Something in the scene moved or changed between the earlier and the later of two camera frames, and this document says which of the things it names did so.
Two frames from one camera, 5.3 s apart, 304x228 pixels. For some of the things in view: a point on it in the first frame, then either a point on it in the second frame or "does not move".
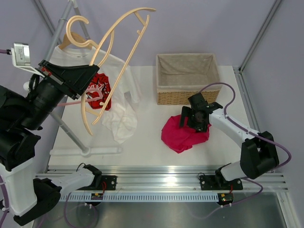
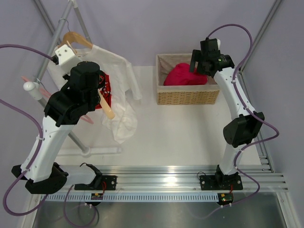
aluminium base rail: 169,177 does not move
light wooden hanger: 144,19 to 109,112
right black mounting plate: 218,182 does not move
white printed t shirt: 111,91 does not move
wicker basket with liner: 180,76 does not move
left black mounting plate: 108,182 does not move
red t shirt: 179,138 to 181,75
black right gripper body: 200,126 to 202,66
